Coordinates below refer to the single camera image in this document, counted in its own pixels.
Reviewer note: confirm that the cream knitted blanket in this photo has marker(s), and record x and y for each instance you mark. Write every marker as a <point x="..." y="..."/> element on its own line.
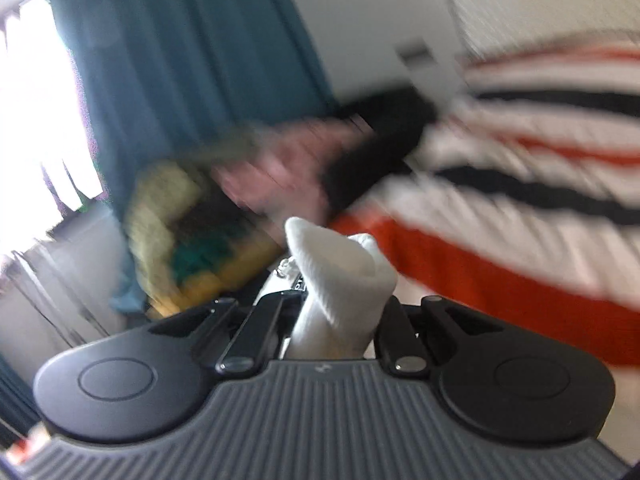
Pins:
<point x="164" y="194"/>

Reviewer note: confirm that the striped bed blanket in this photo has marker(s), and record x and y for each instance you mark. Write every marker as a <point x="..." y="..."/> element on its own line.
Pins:
<point x="522" y="200"/>

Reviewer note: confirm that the white hooded garment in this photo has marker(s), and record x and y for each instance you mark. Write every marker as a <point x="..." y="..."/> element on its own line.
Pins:
<point x="348" y="280"/>

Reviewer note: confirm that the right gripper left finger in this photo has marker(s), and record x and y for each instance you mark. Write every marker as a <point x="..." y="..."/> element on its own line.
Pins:
<point x="260" y="337"/>

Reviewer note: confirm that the white quilted headboard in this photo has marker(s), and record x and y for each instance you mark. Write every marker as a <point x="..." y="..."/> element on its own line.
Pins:
<point x="486" y="27"/>

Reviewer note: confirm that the green garment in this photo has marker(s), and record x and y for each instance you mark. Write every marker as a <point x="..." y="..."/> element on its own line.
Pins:
<point x="202" y="252"/>

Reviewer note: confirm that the yellow garment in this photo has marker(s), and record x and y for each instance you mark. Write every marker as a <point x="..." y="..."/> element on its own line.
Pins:
<point x="252" y="256"/>

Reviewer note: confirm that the right blue curtain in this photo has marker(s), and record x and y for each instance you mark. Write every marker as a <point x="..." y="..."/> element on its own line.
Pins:
<point x="164" y="76"/>

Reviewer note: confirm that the dark framed window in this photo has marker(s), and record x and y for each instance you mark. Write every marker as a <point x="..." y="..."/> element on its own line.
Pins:
<point x="47" y="154"/>

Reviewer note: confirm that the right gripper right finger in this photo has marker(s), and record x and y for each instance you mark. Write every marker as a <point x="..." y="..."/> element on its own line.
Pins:
<point x="397" y="348"/>

